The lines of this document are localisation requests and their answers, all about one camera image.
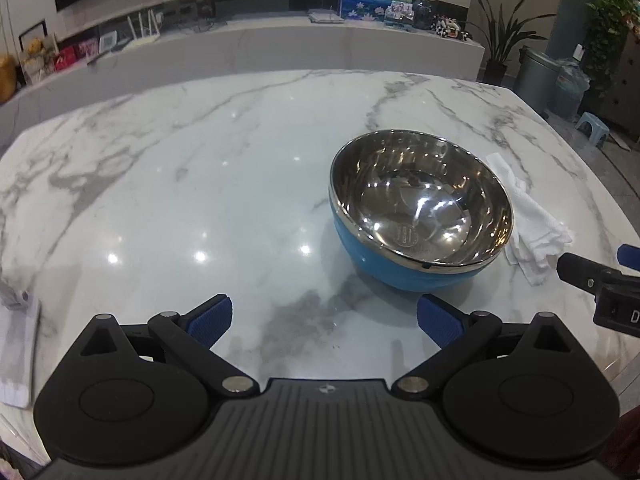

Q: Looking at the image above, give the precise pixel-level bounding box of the blue step stool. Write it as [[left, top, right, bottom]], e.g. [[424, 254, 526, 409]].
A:
[[575, 112, 612, 149]]

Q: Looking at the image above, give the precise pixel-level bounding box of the black framed picture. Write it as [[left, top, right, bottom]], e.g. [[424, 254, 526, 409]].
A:
[[18, 19, 49, 55]]

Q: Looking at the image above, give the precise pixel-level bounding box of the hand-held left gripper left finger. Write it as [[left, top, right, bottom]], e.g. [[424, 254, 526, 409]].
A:
[[62, 294, 261, 400]]

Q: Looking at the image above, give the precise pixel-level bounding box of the small photo frame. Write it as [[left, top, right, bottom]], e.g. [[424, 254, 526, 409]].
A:
[[384, 2, 417, 32]]

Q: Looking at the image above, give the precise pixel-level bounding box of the black and white plush toy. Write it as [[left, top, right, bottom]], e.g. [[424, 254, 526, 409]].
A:
[[431, 15, 474, 42]]

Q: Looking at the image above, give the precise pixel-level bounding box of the grey trash can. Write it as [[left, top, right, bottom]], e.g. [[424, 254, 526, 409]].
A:
[[514, 45, 562, 113]]

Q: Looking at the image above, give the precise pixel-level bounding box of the grey notebook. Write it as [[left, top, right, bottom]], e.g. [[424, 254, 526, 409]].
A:
[[307, 9, 346, 25]]

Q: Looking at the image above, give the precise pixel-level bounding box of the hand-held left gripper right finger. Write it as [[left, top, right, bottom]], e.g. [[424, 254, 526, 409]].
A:
[[391, 294, 591, 400]]

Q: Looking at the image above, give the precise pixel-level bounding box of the white cloth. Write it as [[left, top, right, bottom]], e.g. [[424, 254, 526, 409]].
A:
[[486, 152, 575, 287]]

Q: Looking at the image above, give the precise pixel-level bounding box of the wooden drawer cabinet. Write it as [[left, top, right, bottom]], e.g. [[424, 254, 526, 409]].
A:
[[601, 24, 640, 137]]

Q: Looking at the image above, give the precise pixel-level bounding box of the blue steel bowl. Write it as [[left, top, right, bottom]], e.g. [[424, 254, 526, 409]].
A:
[[328, 129, 516, 293]]

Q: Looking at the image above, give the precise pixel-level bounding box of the yellow round ornament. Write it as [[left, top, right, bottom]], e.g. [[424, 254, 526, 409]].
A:
[[0, 52, 19, 105]]

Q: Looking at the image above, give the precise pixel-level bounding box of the white router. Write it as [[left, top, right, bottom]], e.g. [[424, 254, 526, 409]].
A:
[[126, 11, 164, 47]]

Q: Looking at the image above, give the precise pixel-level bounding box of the long-leaf potted plant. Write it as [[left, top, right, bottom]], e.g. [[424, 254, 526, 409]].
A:
[[466, 0, 557, 87]]

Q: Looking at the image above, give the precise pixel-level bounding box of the bushy green plant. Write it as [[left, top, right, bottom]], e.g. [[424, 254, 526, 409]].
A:
[[579, 0, 638, 108]]

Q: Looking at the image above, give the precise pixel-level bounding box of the grey metal bracket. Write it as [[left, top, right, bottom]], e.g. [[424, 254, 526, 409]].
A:
[[0, 279, 32, 309]]

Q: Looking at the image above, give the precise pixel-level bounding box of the red box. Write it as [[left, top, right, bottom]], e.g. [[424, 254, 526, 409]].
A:
[[52, 47, 79, 74]]

